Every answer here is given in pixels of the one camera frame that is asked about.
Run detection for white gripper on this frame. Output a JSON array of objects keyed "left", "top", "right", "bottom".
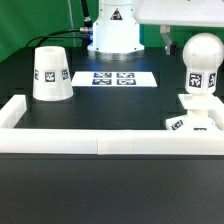
[{"left": 134, "top": 0, "right": 224, "bottom": 56}]

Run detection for white lamp bulb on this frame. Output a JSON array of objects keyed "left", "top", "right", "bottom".
[{"left": 183, "top": 33, "right": 224, "bottom": 95}]

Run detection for white lamp base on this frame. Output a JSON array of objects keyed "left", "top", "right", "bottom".
[{"left": 165, "top": 94, "right": 219, "bottom": 131}]

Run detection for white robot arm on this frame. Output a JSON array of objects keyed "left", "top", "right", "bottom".
[{"left": 87, "top": 0, "right": 224, "bottom": 60}]

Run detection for white lamp shade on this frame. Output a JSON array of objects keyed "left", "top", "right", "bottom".
[{"left": 33, "top": 46, "right": 73, "bottom": 101}]

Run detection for white marker sheet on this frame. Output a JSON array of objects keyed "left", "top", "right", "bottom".
[{"left": 72, "top": 71, "right": 157, "bottom": 87}]

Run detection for black cable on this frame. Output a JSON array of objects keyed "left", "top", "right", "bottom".
[{"left": 25, "top": 0, "right": 94, "bottom": 48}]

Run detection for grey thin cable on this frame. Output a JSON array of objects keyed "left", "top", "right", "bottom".
[{"left": 67, "top": 0, "right": 78, "bottom": 48}]

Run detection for white U-shaped frame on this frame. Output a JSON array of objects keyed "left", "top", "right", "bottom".
[{"left": 0, "top": 95, "right": 224, "bottom": 156}]

